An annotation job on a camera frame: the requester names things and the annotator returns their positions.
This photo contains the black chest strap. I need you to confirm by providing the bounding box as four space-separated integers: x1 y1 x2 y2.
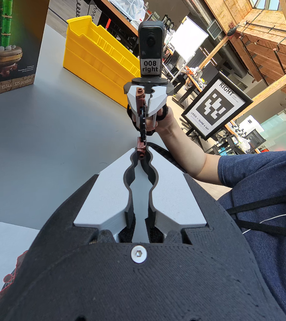
226 194 286 238

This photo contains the dark bamboo toy set box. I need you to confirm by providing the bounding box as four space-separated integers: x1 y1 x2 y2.
0 0 50 99

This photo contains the wooden workbench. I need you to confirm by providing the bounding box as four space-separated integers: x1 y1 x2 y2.
100 0 143 37

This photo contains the white cord with bead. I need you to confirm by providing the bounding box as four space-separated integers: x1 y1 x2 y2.
242 214 286 235

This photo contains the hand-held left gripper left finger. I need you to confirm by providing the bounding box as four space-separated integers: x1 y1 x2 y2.
73 147 138 238

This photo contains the black framed marker sign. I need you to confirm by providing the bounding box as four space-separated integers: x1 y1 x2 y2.
181 72 254 141

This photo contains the grey desk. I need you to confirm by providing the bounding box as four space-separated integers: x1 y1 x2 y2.
0 24 184 231

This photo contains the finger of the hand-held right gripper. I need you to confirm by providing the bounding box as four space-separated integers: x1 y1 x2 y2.
128 86 146 129
147 86 168 128

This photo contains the yellow plastic bin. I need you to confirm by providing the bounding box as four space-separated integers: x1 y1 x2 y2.
63 16 141 109

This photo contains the white instruction booklet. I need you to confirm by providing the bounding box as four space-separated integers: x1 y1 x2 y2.
0 218 41 311

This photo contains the white air vent grille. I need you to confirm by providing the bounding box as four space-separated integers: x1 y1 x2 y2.
206 20 221 40

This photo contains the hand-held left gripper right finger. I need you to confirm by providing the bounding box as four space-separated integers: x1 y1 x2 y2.
145 146 207 239

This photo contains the white board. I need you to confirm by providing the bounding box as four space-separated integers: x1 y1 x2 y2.
169 16 209 66

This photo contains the clear plastic container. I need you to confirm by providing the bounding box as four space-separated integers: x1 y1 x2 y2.
107 0 147 22

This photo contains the person's right forearm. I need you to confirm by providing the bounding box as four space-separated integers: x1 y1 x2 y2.
156 125 224 186

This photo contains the round black toy brick plate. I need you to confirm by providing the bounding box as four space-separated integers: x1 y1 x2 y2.
135 88 148 161

